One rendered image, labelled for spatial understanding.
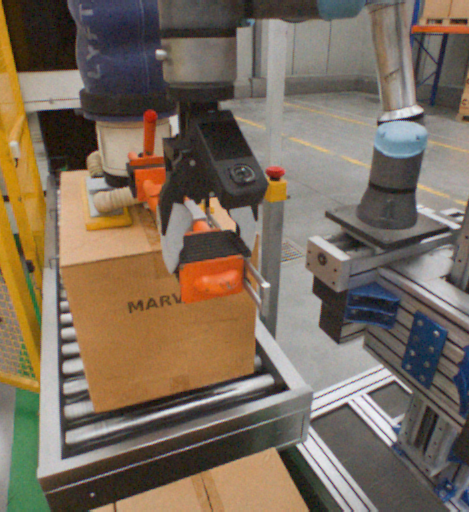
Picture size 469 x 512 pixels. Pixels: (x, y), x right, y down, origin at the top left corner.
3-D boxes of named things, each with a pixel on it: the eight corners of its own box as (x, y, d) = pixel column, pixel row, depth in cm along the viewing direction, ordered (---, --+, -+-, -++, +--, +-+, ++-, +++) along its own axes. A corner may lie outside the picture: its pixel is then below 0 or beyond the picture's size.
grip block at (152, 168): (128, 188, 83) (124, 159, 80) (175, 182, 86) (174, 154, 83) (133, 202, 76) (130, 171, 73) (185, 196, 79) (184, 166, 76)
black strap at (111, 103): (79, 102, 101) (77, 85, 99) (171, 97, 108) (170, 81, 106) (83, 118, 82) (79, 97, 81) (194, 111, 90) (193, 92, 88)
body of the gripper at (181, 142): (221, 178, 53) (220, 78, 48) (246, 201, 46) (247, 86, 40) (163, 185, 51) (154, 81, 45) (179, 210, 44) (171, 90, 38)
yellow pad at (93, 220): (80, 183, 116) (77, 165, 113) (116, 179, 119) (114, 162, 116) (85, 232, 88) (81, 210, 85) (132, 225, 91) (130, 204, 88)
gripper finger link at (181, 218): (164, 255, 54) (187, 190, 51) (175, 278, 49) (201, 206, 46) (141, 251, 52) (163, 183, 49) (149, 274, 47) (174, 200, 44)
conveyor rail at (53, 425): (52, 201, 289) (46, 175, 280) (59, 200, 291) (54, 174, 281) (56, 516, 101) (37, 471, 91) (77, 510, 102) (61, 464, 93)
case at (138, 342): (83, 283, 144) (60, 172, 124) (193, 264, 156) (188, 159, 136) (94, 415, 94) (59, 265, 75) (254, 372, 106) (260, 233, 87)
